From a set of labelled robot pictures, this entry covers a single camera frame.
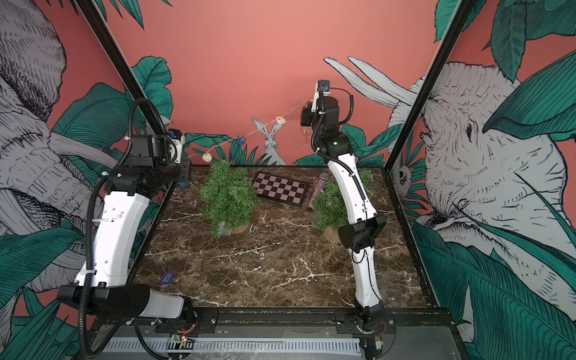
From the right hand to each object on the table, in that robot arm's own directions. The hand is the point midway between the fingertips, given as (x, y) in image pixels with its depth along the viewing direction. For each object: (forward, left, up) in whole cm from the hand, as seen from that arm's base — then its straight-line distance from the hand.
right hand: (308, 97), depth 75 cm
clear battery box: (-33, +30, -33) cm, 56 cm away
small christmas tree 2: (-25, -9, -33) cm, 42 cm away
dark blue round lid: (-46, +53, -48) cm, 85 cm away
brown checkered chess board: (-3, +13, -45) cm, 47 cm away
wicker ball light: (-16, +35, -13) cm, 40 cm away
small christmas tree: (-26, +27, -23) cm, 45 cm away
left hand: (-20, +40, -11) cm, 46 cm away
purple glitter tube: (-2, -7, -45) cm, 45 cm away
